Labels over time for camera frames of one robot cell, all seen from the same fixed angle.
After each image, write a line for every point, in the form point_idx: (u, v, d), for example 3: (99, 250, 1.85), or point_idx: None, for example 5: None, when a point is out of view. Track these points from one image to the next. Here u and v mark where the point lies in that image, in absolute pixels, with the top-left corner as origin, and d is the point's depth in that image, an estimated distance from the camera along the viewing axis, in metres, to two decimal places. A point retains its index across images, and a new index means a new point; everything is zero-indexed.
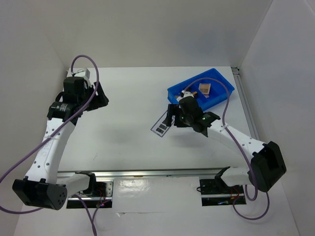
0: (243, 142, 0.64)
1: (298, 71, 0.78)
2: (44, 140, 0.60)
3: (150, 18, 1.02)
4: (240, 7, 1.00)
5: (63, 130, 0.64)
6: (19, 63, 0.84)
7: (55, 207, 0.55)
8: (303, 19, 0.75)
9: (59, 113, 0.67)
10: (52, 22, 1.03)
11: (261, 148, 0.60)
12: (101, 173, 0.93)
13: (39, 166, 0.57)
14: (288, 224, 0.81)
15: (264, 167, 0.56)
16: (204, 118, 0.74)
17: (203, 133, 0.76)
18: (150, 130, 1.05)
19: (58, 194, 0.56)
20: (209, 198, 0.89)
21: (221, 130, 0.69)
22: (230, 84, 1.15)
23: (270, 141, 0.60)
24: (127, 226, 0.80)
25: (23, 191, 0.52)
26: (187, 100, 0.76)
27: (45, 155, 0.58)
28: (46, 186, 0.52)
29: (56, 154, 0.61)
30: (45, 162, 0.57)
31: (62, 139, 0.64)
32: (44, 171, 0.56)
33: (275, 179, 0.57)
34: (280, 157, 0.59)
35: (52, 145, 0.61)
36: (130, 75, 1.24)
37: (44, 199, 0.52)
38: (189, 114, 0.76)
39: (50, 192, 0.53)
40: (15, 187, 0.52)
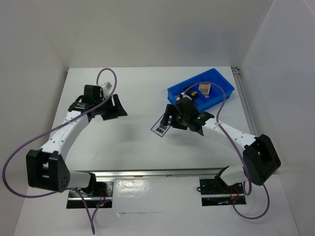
0: (235, 137, 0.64)
1: (298, 70, 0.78)
2: (63, 123, 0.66)
3: (150, 19, 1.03)
4: (240, 7, 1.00)
5: (80, 119, 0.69)
6: (20, 63, 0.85)
7: (58, 187, 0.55)
8: (303, 18, 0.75)
9: (79, 108, 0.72)
10: (53, 23, 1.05)
11: (253, 141, 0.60)
12: (102, 173, 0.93)
13: (53, 141, 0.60)
14: (289, 225, 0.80)
15: (257, 159, 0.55)
16: (200, 117, 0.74)
17: (199, 132, 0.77)
18: (150, 130, 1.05)
19: (64, 176, 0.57)
20: (209, 198, 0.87)
21: (214, 127, 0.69)
22: (230, 84, 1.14)
23: (262, 134, 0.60)
24: (126, 226, 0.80)
25: (35, 160, 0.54)
26: (183, 101, 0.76)
27: (61, 134, 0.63)
28: (58, 158, 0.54)
29: (69, 138, 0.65)
30: (59, 139, 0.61)
31: (77, 128, 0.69)
32: (57, 146, 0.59)
33: (270, 172, 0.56)
34: (273, 149, 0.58)
35: (69, 129, 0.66)
36: (130, 75, 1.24)
37: (52, 173, 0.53)
38: (184, 114, 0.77)
39: (60, 167, 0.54)
40: (29, 154, 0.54)
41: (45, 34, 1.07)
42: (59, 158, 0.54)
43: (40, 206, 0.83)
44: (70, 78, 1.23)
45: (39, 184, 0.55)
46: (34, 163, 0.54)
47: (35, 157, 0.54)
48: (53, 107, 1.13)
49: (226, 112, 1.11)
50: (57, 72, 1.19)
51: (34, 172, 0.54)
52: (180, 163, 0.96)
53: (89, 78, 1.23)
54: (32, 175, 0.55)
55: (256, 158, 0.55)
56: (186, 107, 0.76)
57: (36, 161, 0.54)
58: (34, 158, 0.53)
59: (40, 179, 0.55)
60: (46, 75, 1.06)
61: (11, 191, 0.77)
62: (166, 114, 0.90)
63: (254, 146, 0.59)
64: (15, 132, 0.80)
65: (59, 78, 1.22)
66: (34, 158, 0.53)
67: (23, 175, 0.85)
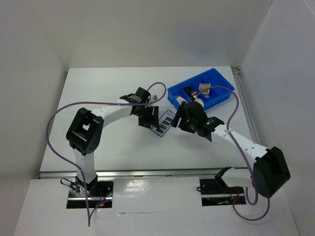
0: (246, 147, 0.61)
1: (298, 70, 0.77)
2: (112, 103, 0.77)
3: (150, 18, 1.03)
4: (240, 7, 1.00)
5: (126, 106, 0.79)
6: (19, 63, 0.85)
7: (87, 147, 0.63)
8: (303, 18, 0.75)
9: (128, 100, 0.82)
10: (53, 23, 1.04)
11: (264, 153, 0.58)
12: (105, 173, 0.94)
13: (101, 110, 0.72)
14: (289, 225, 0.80)
15: (267, 173, 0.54)
16: (209, 123, 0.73)
17: (207, 138, 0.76)
18: (150, 130, 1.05)
19: (95, 140, 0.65)
20: (209, 198, 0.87)
21: (224, 134, 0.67)
22: (230, 84, 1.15)
23: (274, 147, 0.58)
24: (127, 226, 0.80)
25: (82, 116, 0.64)
26: (192, 105, 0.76)
27: (109, 109, 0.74)
28: (101, 121, 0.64)
29: (111, 115, 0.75)
30: (106, 111, 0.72)
31: (120, 112, 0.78)
32: (103, 115, 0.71)
33: (278, 185, 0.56)
34: (284, 162, 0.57)
35: (115, 108, 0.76)
36: (130, 75, 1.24)
37: (91, 132, 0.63)
38: (193, 119, 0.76)
39: (97, 131, 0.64)
40: (80, 110, 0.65)
41: (45, 34, 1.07)
42: (101, 122, 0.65)
43: (40, 207, 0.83)
44: (70, 78, 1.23)
45: (75, 136, 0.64)
46: (80, 118, 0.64)
47: (83, 114, 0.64)
48: (53, 107, 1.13)
49: (226, 112, 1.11)
50: (57, 72, 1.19)
51: (76, 126, 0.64)
52: (180, 163, 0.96)
53: (89, 78, 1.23)
54: (73, 127, 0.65)
55: (266, 171, 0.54)
56: (195, 112, 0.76)
57: (82, 117, 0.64)
58: (82, 114, 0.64)
59: (77, 133, 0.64)
60: (46, 75, 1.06)
61: (11, 191, 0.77)
62: (176, 116, 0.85)
63: (266, 159, 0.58)
64: (15, 132, 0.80)
65: (59, 78, 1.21)
66: (83, 114, 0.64)
67: (23, 175, 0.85)
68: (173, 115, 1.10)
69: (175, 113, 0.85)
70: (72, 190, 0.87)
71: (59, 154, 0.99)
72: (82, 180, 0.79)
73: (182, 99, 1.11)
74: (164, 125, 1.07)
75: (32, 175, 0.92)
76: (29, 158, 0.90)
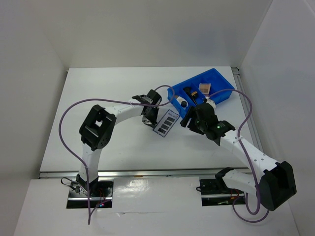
0: (255, 158, 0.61)
1: (298, 71, 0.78)
2: (125, 102, 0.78)
3: (150, 18, 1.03)
4: (240, 7, 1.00)
5: (138, 106, 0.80)
6: (19, 64, 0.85)
7: (98, 143, 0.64)
8: (303, 18, 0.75)
9: (141, 100, 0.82)
10: (53, 23, 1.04)
11: (272, 166, 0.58)
12: (106, 173, 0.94)
13: (114, 108, 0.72)
14: (289, 225, 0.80)
15: (274, 187, 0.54)
16: (219, 127, 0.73)
17: (216, 141, 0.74)
18: (153, 130, 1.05)
19: (106, 137, 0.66)
20: (209, 198, 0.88)
21: (234, 141, 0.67)
22: (230, 84, 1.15)
23: (285, 161, 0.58)
24: (127, 226, 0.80)
25: (96, 113, 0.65)
26: (204, 106, 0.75)
27: (121, 107, 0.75)
28: (114, 119, 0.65)
29: (124, 114, 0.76)
30: (118, 109, 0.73)
31: (132, 111, 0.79)
32: (115, 112, 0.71)
33: (283, 199, 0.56)
34: (292, 178, 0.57)
35: (127, 107, 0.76)
36: (130, 75, 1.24)
37: (103, 128, 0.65)
38: (203, 121, 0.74)
39: (109, 128, 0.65)
40: (94, 107, 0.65)
41: (45, 33, 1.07)
42: (113, 120, 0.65)
43: (40, 206, 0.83)
44: (70, 78, 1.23)
45: (87, 132, 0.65)
46: (93, 114, 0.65)
47: (97, 111, 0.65)
48: (53, 107, 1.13)
49: (226, 113, 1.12)
50: (57, 71, 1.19)
51: (89, 121, 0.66)
52: (180, 163, 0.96)
53: (89, 78, 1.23)
54: (85, 123, 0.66)
55: (273, 185, 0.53)
56: (205, 114, 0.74)
57: (96, 114, 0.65)
58: (96, 111, 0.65)
59: (89, 129, 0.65)
60: (46, 75, 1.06)
61: (11, 191, 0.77)
62: (187, 116, 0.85)
63: (273, 172, 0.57)
64: (14, 132, 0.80)
65: (59, 78, 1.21)
66: (97, 111, 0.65)
67: (23, 175, 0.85)
68: (174, 116, 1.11)
69: (187, 112, 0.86)
70: (72, 190, 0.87)
71: (59, 154, 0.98)
72: (84, 180, 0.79)
73: (182, 99, 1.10)
74: (166, 125, 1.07)
75: (32, 175, 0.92)
76: (29, 159, 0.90)
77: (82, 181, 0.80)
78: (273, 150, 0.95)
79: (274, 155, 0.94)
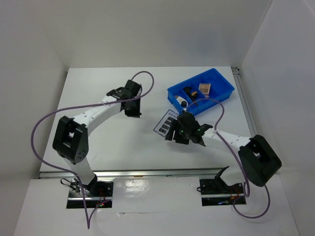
0: (231, 141, 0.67)
1: (298, 71, 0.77)
2: (98, 103, 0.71)
3: (150, 18, 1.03)
4: (240, 7, 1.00)
5: (114, 104, 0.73)
6: (19, 63, 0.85)
7: (74, 158, 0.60)
8: (303, 19, 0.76)
9: (116, 96, 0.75)
10: (52, 23, 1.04)
11: (248, 142, 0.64)
12: (105, 173, 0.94)
13: (85, 116, 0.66)
14: (289, 225, 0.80)
15: (253, 158, 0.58)
16: (200, 129, 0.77)
17: (201, 143, 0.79)
18: (154, 130, 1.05)
19: (81, 149, 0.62)
20: (209, 198, 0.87)
21: (212, 135, 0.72)
22: (230, 84, 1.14)
23: (256, 134, 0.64)
24: (127, 226, 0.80)
25: (65, 125, 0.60)
26: (185, 115, 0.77)
27: (93, 112, 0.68)
28: (85, 130, 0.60)
29: (99, 117, 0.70)
30: (90, 115, 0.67)
31: (109, 111, 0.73)
32: (86, 121, 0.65)
33: (271, 172, 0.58)
34: (269, 148, 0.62)
35: (101, 109, 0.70)
36: (130, 74, 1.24)
37: (75, 141, 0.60)
38: (187, 128, 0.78)
39: (82, 139, 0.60)
40: (62, 119, 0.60)
41: (44, 33, 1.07)
42: (85, 131, 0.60)
43: (40, 207, 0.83)
44: (70, 78, 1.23)
45: (61, 147, 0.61)
46: (62, 128, 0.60)
47: (65, 123, 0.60)
48: (53, 108, 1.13)
49: (226, 113, 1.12)
50: (57, 71, 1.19)
51: (61, 135, 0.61)
52: (180, 163, 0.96)
53: (89, 78, 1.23)
54: (57, 137, 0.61)
55: (251, 157, 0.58)
56: (188, 121, 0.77)
57: (65, 126, 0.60)
58: (64, 123, 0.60)
59: (63, 143, 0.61)
60: (46, 75, 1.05)
61: (10, 191, 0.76)
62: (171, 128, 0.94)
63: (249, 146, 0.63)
64: (14, 132, 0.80)
65: (59, 78, 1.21)
66: (65, 123, 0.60)
67: (23, 175, 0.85)
68: (174, 115, 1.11)
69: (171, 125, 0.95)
70: (72, 190, 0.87)
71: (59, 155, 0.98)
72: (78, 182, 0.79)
73: (182, 99, 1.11)
74: (166, 125, 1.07)
75: (32, 175, 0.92)
76: (29, 158, 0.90)
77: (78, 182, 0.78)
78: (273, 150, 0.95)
79: None
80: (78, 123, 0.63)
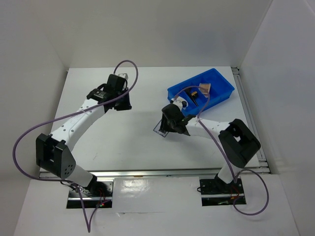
0: (212, 127, 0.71)
1: (298, 71, 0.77)
2: (77, 112, 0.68)
3: (150, 18, 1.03)
4: (240, 7, 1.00)
5: (95, 109, 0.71)
6: (19, 64, 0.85)
7: (61, 174, 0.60)
8: (303, 19, 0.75)
9: (97, 99, 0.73)
10: (53, 24, 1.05)
11: (227, 127, 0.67)
12: (105, 174, 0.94)
13: (64, 130, 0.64)
14: (289, 225, 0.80)
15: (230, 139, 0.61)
16: (184, 119, 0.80)
17: (186, 133, 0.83)
18: (154, 131, 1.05)
19: (67, 164, 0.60)
20: (209, 198, 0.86)
21: (196, 123, 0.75)
22: (230, 84, 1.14)
23: (236, 119, 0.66)
24: (127, 226, 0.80)
25: (43, 144, 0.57)
26: (169, 106, 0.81)
27: (73, 124, 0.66)
28: (65, 148, 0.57)
29: (80, 128, 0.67)
30: (70, 128, 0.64)
31: (90, 118, 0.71)
32: (66, 135, 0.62)
33: (250, 151, 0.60)
34: (247, 131, 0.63)
35: (82, 118, 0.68)
36: (130, 75, 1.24)
37: (57, 159, 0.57)
38: (172, 119, 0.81)
39: (65, 156, 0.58)
40: (39, 138, 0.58)
41: (44, 34, 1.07)
42: (65, 148, 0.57)
43: (40, 207, 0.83)
44: (70, 78, 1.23)
45: (46, 165, 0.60)
46: (41, 147, 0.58)
47: (44, 141, 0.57)
48: (53, 108, 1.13)
49: (227, 113, 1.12)
50: (57, 71, 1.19)
51: (42, 155, 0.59)
52: (180, 163, 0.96)
53: (89, 78, 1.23)
54: (39, 157, 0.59)
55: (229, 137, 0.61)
56: (172, 113, 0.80)
57: (43, 145, 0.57)
58: (42, 142, 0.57)
59: (46, 162, 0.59)
60: (46, 75, 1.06)
61: (10, 191, 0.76)
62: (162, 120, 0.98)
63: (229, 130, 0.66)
64: (15, 132, 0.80)
65: (59, 78, 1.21)
66: (43, 142, 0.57)
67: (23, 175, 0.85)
68: None
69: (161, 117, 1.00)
70: (72, 190, 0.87)
71: None
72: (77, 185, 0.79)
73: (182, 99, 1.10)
74: None
75: (32, 175, 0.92)
76: (29, 159, 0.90)
77: (76, 186, 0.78)
78: (273, 150, 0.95)
79: (274, 156, 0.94)
80: (58, 140, 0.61)
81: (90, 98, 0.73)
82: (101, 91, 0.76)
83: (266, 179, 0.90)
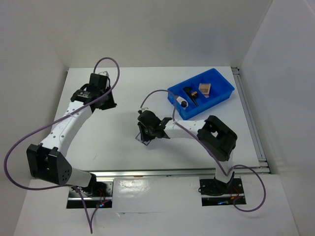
0: (190, 127, 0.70)
1: (298, 70, 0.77)
2: (64, 116, 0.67)
3: (150, 18, 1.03)
4: (240, 6, 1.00)
5: (82, 111, 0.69)
6: (20, 64, 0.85)
7: (59, 180, 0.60)
8: (303, 19, 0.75)
9: (82, 100, 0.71)
10: (53, 24, 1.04)
11: (204, 125, 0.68)
12: (105, 174, 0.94)
13: (54, 136, 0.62)
14: (289, 225, 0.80)
15: (208, 136, 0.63)
16: (161, 124, 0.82)
17: (166, 136, 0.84)
18: (135, 139, 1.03)
19: (63, 170, 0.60)
20: (209, 198, 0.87)
21: (173, 126, 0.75)
22: (230, 84, 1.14)
23: (209, 115, 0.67)
24: (127, 226, 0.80)
25: (35, 154, 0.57)
26: (143, 114, 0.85)
27: (61, 129, 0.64)
28: (58, 155, 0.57)
29: (70, 132, 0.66)
30: (60, 134, 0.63)
31: (78, 121, 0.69)
32: (57, 142, 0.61)
33: (229, 144, 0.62)
34: (223, 125, 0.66)
35: (70, 121, 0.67)
36: (129, 75, 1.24)
37: (51, 167, 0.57)
38: (148, 126, 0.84)
39: (59, 163, 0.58)
40: (30, 148, 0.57)
41: (44, 34, 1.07)
42: (59, 155, 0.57)
43: (40, 207, 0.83)
44: (70, 78, 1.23)
45: (42, 175, 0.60)
46: (33, 158, 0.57)
47: (35, 151, 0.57)
48: (53, 108, 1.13)
49: (227, 113, 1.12)
50: (57, 72, 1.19)
51: (36, 165, 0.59)
52: (180, 163, 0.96)
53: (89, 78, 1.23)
54: (33, 167, 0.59)
55: (206, 135, 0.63)
56: (146, 119, 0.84)
57: (35, 156, 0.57)
58: (34, 152, 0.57)
59: (41, 171, 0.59)
60: (46, 75, 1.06)
61: (10, 192, 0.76)
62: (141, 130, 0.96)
63: (205, 127, 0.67)
64: (15, 132, 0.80)
65: (59, 78, 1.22)
66: (34, 153, 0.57)
67: (23, 175, 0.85)
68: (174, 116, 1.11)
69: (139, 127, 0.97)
70: (72, 190, 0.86)
71: None
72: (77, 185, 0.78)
73: (182, 99, 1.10)
74: None
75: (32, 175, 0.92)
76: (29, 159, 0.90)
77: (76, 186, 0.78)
78: (273, 150, 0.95)
79: (274, 156, 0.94)
80: (50, 148, 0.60)
81: (75, 100, 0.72)
82: (84, 91, 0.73)
83: (266, 179, 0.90)
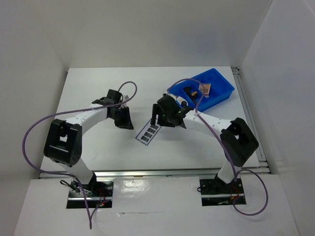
0: (213, 124, 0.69)
1: (298, 71, 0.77)
2: (87, 108, 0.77)
3: (150, 18, 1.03)
4: (240, 6, 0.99)
5: (101, 109, 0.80)
6: (19, 64, 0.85)
7: (71, 158, 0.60)
8: (303, 19, 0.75)
9: (101, 103, 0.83)
10: (52, 24, 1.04)
11: (229, 125, 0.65)
12: (105, 174, 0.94)
13: (77, 118, 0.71)
14: (289, 225, 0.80)
15: (233, 139, 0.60)
16: (180, 111, 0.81)
17: (181, 125, 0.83)
18: (135, 138, 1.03)
19: (77, 148, 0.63)
20: (209, 198, 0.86)
21: (194, 117, 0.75)
22: (230, 84, 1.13)
23: (236, 117, 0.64)
24: (127, 226, 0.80)
25: (58, 127, 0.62)
26: (164, 99, 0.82)
27: (84, 114, 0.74)
28: (79, 128, 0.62)
29: (89, 121, 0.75)
30: (82, 118, 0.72)
31: (97, 115, 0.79)
32: (79, 121, 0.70)
33: (249, 151, 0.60)
34: (248, 131, 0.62)
35: (91, 112, 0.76)
36: (129, 75, 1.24)
37: (70, 140, 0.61)
38: (167, 111, 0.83)
39: (78, 138, 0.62)
40: (54, 121, 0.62)
41: (44, 34, 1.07)
42: (79, 129, 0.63)
43: (40, 207, 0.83)
44: (70, 78, 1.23)
45: (54, 151, 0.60)
46: (55, 130, 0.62)
47: (58, 124, 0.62)
48: (53, 108, 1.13)
49: (227, 113, 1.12)
50: (57, 72, 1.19)
51: (53, 139, 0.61)
52: (180, 163, 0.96)
53: (89, 78, 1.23)
54: (49, 141, 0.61)
55: (231, 137, 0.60)
56: (167, 104, 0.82)
57: (58, 128, 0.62)
58: (57, 125, 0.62)
59: (55, 146, 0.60)
60: (46, 76, 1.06)
61: (10, 192, 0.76)
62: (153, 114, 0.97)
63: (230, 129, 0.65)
64: (15, 133, 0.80)
65: (59, 78, 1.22)
66: (58, 125, 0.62)
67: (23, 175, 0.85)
68: None
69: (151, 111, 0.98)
70: (72, 190, 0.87)
71: None
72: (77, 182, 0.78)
73: (182, 99, 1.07)
74: (149, 132, 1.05)
75: (32, 175, 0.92)
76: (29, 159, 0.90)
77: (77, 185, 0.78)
78: (273, 150, 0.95)
79: (274, 156, 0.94)
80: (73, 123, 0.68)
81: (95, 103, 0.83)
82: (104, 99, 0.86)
83: (266, 179, 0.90)
